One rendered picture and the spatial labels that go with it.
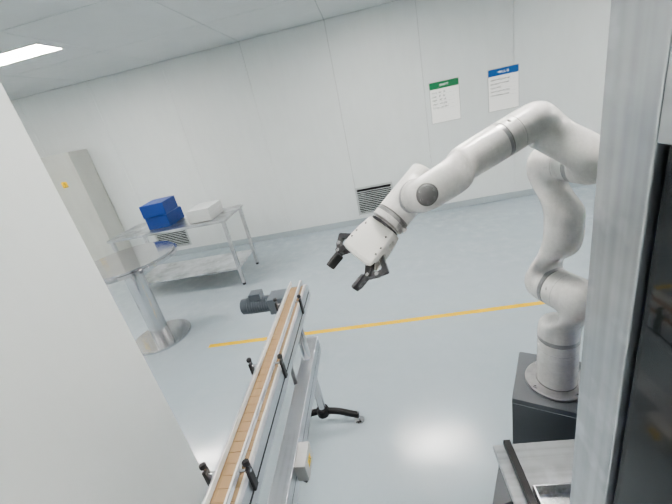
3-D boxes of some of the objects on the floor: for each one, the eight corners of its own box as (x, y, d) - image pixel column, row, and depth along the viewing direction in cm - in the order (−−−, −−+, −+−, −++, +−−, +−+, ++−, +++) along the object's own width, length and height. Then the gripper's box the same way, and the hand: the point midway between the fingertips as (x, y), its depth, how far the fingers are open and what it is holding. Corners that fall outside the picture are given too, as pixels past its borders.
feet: (364, 425, 222) (360, 409, 216) (288, 432, 229) (283, 416, 223) (364, 415, 229) (360, 399, 224) (291, 421, 236) (285, 406, 231)
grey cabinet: (124, 273, 599) (65, 152, 521) (64, 283, 616) (-2, 167, 538) (139, 262, 638) (86, 148, 560) (82, 272, 655) (22, 163, 577)
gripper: (357, 198, 86) (312, 253, 86) (410, 234, 76) (359, 295, 76) (368, 212, 92) (326, 262, 92) (419, 247, 82) (372, 303, 82)
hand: (344, 274), depth 84 cm, fingers open, 8 cm apart
